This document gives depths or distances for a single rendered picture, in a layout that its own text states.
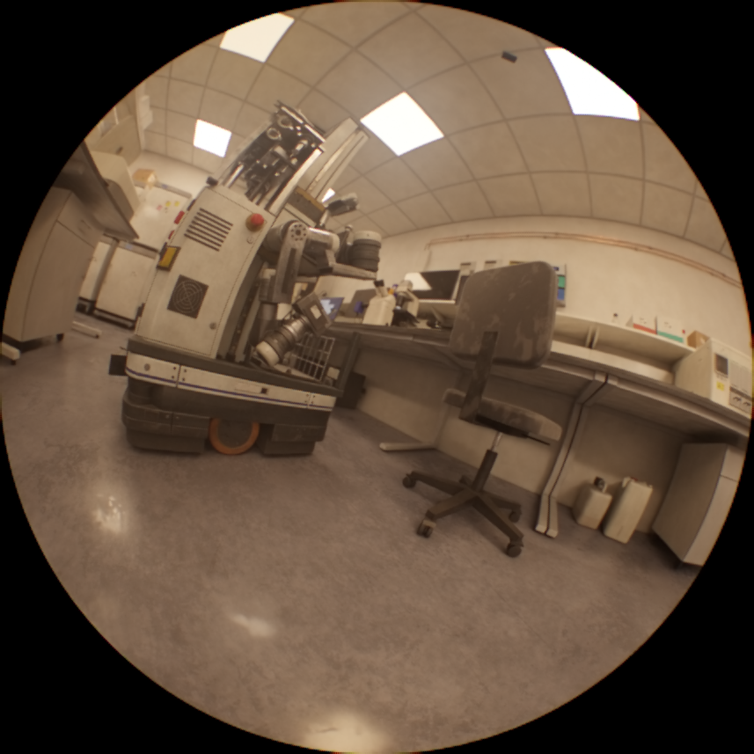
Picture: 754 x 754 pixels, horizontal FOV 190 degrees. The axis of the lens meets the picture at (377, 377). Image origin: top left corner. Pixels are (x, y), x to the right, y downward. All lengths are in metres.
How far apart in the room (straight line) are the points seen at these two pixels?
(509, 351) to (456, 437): 1.35
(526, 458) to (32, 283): 3.08
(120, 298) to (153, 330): 2.79
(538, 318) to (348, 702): 0.91
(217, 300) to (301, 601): 0.73
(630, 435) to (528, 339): 1.42
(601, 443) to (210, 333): 2.13
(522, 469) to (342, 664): 1.66
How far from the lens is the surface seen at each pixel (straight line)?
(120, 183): 1.93
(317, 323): 0.76
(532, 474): 1.84
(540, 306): 0.73
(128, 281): 3.45
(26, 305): 1.57
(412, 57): 2.36
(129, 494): 0.66
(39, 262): 1.55
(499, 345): 0.74
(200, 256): 0.70
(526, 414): 0.69
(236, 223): 0.74
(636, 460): 1.98
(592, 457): 1.86
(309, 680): 0.44
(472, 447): 1.91
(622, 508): 1.59
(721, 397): 1.66
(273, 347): 0.68
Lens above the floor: 0.43
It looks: level
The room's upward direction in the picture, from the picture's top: 19 degrees clockwise
